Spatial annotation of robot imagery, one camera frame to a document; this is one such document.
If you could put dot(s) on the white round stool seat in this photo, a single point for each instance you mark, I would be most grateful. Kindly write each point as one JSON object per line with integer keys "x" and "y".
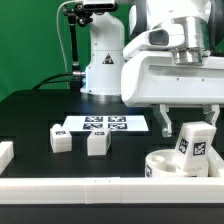
{"x": 159, "y": 164}

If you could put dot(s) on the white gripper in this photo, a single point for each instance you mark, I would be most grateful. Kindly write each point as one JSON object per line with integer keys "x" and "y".
{"x": 152, "y": 78}

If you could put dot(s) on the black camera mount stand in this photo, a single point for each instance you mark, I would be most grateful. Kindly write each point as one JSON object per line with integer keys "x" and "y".
{"x": 76, "y": 16}

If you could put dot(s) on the white U-shaped fence wall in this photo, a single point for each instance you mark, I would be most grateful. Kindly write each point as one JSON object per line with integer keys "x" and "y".
{"x": 117, "y": 190}

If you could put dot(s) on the white marker tag sheet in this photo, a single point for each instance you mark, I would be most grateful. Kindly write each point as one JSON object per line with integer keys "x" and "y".
{"x": 131, "y": 123}

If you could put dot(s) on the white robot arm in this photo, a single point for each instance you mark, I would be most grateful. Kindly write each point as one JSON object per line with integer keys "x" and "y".
{"x": 189, "y": 29}

